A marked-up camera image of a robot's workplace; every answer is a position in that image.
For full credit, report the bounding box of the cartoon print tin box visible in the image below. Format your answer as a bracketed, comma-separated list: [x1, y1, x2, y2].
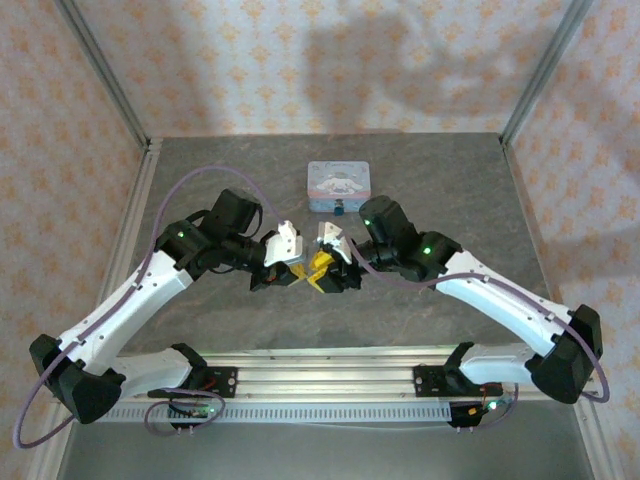
[305, 159, 374, 215]

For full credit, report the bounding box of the black electronics module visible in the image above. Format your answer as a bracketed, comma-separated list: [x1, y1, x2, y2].
[446, 397, 504, 432]
[167, 399, 225, 432]

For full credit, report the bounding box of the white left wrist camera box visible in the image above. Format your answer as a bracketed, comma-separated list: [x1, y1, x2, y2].
[262, 221, 306, 269]

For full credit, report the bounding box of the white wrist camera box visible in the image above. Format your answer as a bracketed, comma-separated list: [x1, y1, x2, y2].
[314, 221, 355, 265]
[262, 221, 306, 269]

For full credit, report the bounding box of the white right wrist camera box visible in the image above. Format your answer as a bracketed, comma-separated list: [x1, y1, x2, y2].
[314, 221, 355, 265]

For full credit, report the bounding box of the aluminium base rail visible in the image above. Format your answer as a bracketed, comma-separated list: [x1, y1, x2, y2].
[129, 348, 599, 401]

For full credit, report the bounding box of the aluminium table side rail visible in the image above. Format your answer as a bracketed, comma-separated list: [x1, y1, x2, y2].
[501, 141, 629, 480]
[27, 139, 164, 480]

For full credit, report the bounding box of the white slotted cable duct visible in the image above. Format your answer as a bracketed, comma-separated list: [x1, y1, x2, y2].
[107, 399, 454, 424]

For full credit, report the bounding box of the aluminium frame post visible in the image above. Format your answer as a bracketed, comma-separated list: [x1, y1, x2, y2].
[499, 0, 595, 146]
[53, 0, 152, 150]

